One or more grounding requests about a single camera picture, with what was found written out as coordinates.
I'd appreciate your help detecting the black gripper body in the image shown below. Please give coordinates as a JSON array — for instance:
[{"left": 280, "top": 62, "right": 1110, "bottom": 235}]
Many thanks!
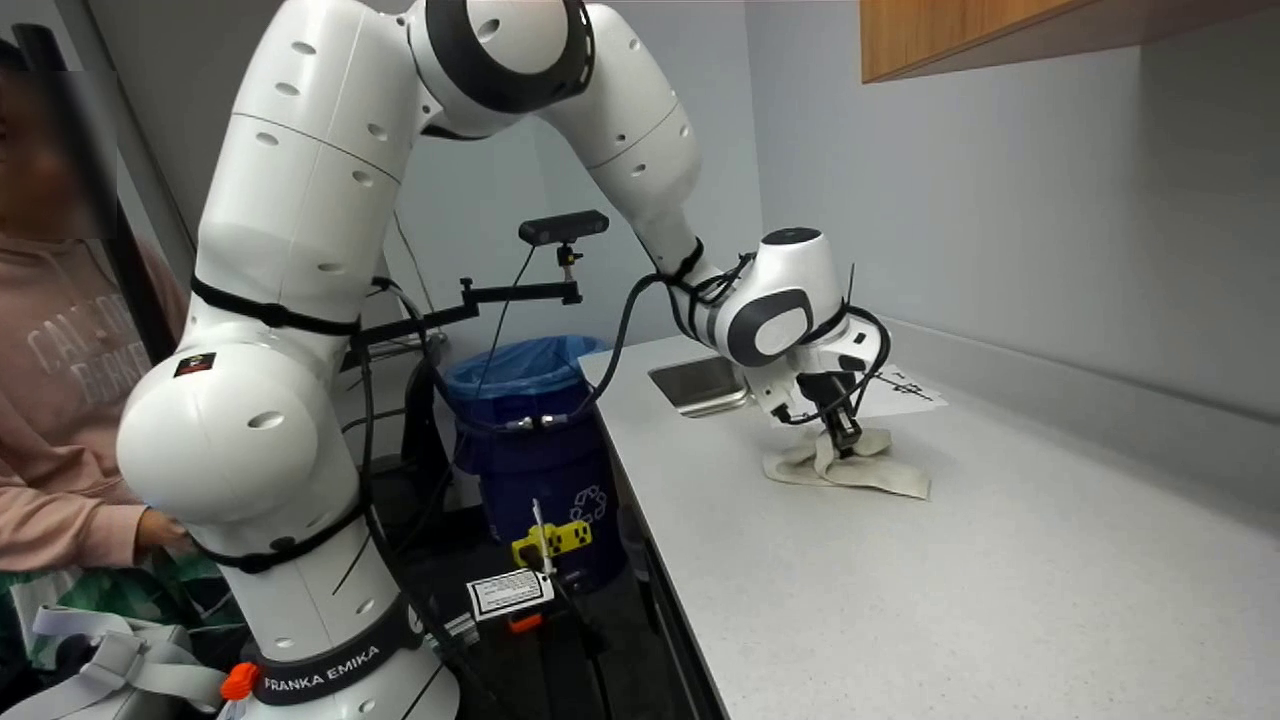
[{"left": 801, "top": 373, "right": 855, "bottom": 431}]

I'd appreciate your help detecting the cream cloth towel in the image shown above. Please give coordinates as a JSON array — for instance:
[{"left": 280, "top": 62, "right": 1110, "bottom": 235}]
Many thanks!
[{"left": 763, "top": 428, "right": 934, "bottom": 501}]

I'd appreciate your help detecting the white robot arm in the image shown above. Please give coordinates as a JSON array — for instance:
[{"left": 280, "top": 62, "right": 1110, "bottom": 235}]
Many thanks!
[{"left": 115, "top": 0, "right": 888, "bottom": 720}]

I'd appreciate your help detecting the person's hand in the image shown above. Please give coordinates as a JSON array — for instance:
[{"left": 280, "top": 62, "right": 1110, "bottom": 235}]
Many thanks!
[{"left": 135, "top": 514, "right": 187, "bottom": 558}]

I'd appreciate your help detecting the white paper sheet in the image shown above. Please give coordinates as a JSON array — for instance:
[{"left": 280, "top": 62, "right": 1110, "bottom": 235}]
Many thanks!
[{"left": 866, "top": 366, "right": 945, "bottom": 417}]

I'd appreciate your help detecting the stainless steel sink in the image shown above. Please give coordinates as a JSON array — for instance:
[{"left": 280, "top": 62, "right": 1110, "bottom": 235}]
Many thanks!
[{"left": 648, "top": 357, "right": 743, "bottom": 413}]

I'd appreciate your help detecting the yellow clamp tool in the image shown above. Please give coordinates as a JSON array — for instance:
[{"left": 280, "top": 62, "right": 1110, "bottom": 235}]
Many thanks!
[{"left": 511, "top": 514, "right": 594, "bottom": 574}]

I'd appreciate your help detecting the blue trash bin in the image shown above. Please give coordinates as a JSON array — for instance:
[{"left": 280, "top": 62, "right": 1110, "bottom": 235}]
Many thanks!
[{"left": 446, "top": 335, "right": 629, "bottom": 592}]

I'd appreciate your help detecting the white label tag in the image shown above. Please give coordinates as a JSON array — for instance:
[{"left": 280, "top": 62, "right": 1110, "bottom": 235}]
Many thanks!
[{"left": 470, "top": 569, "right": 556, "bottom": 621}]

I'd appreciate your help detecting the green patterned cloth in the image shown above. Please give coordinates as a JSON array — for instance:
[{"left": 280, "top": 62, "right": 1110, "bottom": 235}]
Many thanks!
[{"left": 0, "top": 562, "right": 247, "bottom": 668}]

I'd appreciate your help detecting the person in pink shirt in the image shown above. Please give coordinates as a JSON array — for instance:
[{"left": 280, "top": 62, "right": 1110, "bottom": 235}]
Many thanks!
[{"left": 0, "top": 69, "right": 156, "bottom": 574}]

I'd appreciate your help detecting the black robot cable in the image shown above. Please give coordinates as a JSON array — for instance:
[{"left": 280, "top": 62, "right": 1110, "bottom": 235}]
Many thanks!
[{"left": 345, "top": 244, "right": 897, "bottom": 443}]

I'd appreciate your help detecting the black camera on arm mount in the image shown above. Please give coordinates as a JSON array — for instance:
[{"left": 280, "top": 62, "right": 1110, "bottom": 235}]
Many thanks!
[{"left": 357, "top": 210, "right": 614, "bottom": 354}]

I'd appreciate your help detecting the wooden wall cabinet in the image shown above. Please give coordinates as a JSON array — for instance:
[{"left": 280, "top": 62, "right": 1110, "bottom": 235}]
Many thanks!
[{"left": 862, "top": 0, "right": 1280, "bottom": 84}]

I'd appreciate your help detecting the grey strap bag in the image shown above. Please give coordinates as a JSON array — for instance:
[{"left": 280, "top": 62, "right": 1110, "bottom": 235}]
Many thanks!
[{"left": 0, "top": 606, "right": 224, "bottom": 720}]

